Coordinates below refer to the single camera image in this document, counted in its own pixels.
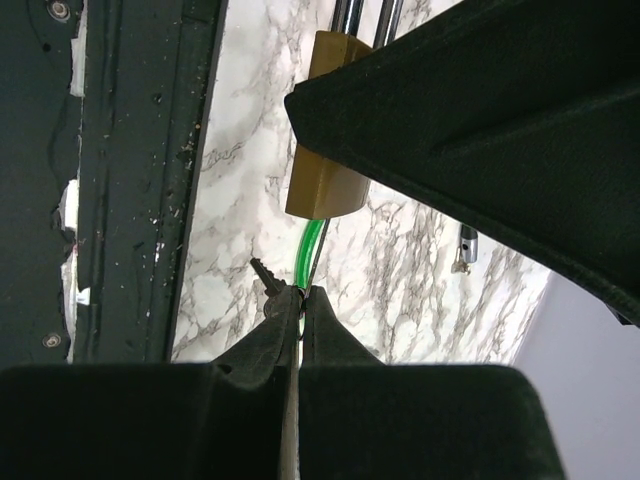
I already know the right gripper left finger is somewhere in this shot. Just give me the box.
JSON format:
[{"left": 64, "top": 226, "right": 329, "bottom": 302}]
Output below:
[{"left": 1, "top": 287, "right": 300, "bottom": 479}]

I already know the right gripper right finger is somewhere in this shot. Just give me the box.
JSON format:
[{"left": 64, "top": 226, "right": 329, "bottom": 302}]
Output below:
[{"left": 299, "top": 287, "right": 565, "bottom": 479}]

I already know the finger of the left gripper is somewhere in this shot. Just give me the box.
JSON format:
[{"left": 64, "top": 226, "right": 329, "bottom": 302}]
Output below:
[{"left": 285, "top": 1, "right": 639, "bottom": 323}]

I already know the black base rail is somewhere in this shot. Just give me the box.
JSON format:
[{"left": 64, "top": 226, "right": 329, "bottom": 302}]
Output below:
[{"left": 1, "top": 1, "right": 227, "bottom": 369}]

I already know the brass padlock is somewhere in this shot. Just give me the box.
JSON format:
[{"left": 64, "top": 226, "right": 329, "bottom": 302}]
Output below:
[{"left": 284, "top": 0, "right": 406, "bottom": 220}]

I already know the green cable lock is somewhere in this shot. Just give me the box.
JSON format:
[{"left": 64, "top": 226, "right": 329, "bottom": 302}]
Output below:
[{"left": 294, "top": 220, "right": 326, "bottom": 296}]

